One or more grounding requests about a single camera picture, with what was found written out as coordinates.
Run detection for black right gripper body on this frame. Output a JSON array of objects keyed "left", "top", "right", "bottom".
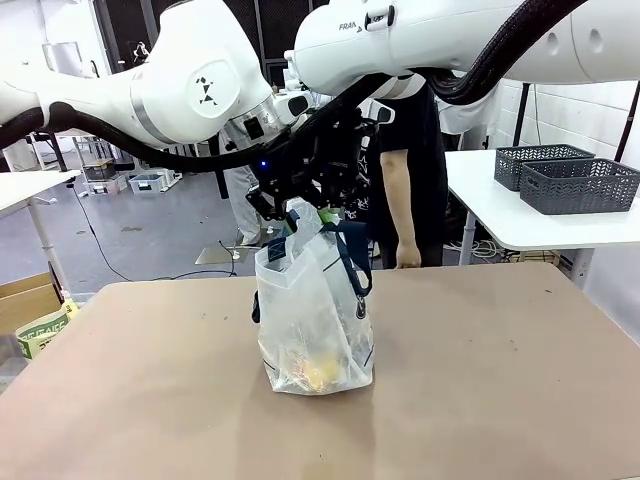
[{"left": 311, "top": 141, "right": 364, "bottom": 204}]

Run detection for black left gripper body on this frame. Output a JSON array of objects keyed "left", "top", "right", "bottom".
[{"left": 256, "top": 159, "right": 314, "bottom": 202}]

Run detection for translucent navy-handled shopping bag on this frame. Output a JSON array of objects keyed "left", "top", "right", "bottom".
[{"left": 251, "top": 196, "right": 377, "bottom": 397}]

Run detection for grey plastic basket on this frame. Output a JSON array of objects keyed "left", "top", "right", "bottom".
[
  {"left": 518, "top": 157, "right": 640, "bottom": 217},
  {"left": 493, "top": 143, "right": 597, "bottom": 193}
]

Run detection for person's right forearm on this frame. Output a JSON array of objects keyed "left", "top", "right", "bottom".
[{"left": 378, "top": 148, "right": 420, "bottom": 247}]

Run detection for person's right hand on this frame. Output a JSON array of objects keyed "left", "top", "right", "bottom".
[{"left": 394, "top": 242, "right": 424, "bottom": 270}]

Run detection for mannequin with cream jacket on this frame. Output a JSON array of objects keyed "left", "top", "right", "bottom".
[{"left": 221, "top": 122, "right": 262, "bottom": 247}]

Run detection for mannequin with blue shirt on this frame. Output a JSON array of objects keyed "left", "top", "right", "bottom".
[{"left": 344, "top": 148, "right": 375, "bottom": 222}]

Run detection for person in black t-shirt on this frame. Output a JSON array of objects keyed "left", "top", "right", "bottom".
[{"left": 368, "top": 82, "right": 447, "bottom": 270}]

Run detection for grey storage bin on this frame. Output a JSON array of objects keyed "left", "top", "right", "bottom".
[{"left": 128, "top": 171, "right": 169, "bottom": 195}]

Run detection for white side table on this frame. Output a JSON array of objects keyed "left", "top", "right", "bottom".
[{"left": 443, "top": 148, "right": 640, "bottom": 289}]

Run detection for yellow item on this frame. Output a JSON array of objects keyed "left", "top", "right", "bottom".
[{"left": 303, "top": 349, "right": 347, "bottom": 391}]

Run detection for black storage crate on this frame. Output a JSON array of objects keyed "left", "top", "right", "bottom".
[{"left": 81, "top": 158, "right": 117, "bottom": 182}]

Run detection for black light stand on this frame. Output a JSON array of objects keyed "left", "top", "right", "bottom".
[{"left": 511, "top": 81, "right": 532, "bottom": 147}]

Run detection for wooden crate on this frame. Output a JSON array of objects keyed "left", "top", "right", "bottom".
[{"left": 513, "top": 248, "right": 562, "bottom": 267}]

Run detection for black tripod with thin pole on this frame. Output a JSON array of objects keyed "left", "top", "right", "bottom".
[{"left": 48, "top": 132, "right": 69, "bottom": 172}]

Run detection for white desk with round leg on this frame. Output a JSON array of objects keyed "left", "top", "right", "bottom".
[{"left": 0, "top": 169, "right": 82, "bottom": 304}]

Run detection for green white paper sack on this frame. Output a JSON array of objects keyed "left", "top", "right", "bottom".
[{"left": 15, "top": 298, "right": 81, "bottom": 361}]

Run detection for brown cardboard box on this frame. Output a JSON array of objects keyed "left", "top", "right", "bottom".
[{"left": 0, "top": 271, "right": 67, "bottom": 337}]

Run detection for black slanted stand leg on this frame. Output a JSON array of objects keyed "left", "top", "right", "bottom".
[{"left": 613, "top": 78, "right": 640, "bottom": 162}]

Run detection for metal mannequin base plate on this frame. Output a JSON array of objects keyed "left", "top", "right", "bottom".
[{"left": 193, "top": 243, "right": 259, "bottom": 267}]

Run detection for white floor cables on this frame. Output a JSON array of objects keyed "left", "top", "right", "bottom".
[{"left": 448, "top": 238, "right": 517, "bottom": 262}]

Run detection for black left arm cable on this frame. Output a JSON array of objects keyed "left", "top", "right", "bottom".
[{"left": 0, "top": 101, "right": 351, "bottom": 175}]

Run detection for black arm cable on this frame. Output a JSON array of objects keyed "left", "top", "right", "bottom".
[
  {"left": 0, "top": 101, "right": 351, "bottom": 175},
  {"left": 299, "top": 0, "right": 587, "bottom": 167}
]

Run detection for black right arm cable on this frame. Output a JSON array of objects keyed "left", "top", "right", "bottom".
[{"left": 299, "top": 0, "right": 587, "bottom": 167}]

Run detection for grey wall board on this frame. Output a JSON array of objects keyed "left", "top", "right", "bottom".
[{"left": 41, "top": 41, "right": 85, "bottom": 80}]

